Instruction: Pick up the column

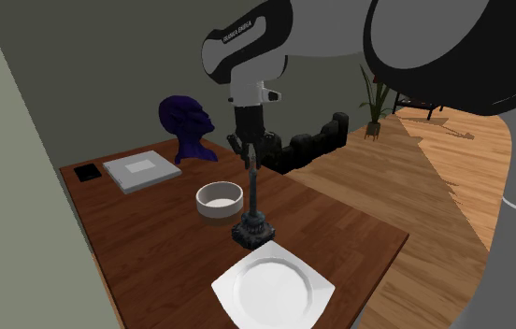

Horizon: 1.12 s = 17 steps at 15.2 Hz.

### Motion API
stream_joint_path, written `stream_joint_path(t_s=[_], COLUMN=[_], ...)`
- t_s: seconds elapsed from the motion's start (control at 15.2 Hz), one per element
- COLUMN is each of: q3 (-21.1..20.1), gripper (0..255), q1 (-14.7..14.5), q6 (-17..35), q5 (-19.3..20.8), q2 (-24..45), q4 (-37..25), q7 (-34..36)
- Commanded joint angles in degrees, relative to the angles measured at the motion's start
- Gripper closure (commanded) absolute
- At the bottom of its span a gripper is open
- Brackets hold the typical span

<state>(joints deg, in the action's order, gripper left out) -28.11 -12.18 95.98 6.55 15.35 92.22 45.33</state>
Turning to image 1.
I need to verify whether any brown wooden table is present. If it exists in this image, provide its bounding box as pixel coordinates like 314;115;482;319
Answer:
59;137;410;329

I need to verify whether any purple head bust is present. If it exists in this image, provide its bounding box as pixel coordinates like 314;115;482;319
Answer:
158;94;219;166

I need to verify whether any white round bowl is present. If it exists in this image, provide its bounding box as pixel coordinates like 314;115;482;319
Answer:
195;180;245;221

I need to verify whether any black sofa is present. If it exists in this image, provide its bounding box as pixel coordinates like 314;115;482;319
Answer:
262;111;351;176

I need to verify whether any black phone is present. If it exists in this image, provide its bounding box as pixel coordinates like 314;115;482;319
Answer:
73;163;103;183

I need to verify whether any dark tower figure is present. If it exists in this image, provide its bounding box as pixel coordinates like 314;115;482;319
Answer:
231;154;277;251

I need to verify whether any dark low bench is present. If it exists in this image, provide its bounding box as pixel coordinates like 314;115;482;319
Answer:
392;90;445;122

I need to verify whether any green potted plant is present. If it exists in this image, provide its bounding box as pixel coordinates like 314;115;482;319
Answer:
359;64;394;141

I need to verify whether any grey flat box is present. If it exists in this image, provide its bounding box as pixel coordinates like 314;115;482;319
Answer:
102;150;183;195

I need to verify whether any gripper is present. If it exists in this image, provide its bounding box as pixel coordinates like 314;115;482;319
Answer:
226;105;282;171

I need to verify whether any white square plate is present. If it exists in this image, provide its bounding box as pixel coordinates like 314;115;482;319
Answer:
210;239;337;329

